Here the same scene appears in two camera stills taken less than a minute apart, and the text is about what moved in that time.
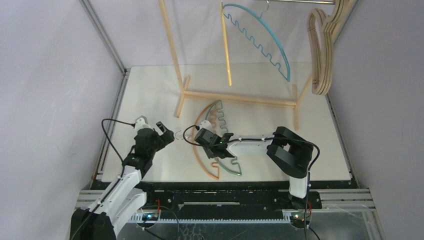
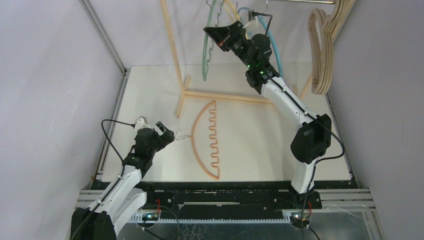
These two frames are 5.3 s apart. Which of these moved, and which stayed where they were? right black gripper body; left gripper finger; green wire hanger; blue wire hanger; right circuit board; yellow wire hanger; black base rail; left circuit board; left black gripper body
Moved: yellow wire hanger; blue wire hanger; green wire hanger; right black gripper body
Stayed: left circuit board; left black gripper body; black base rail; left gripper finger; right circuit board
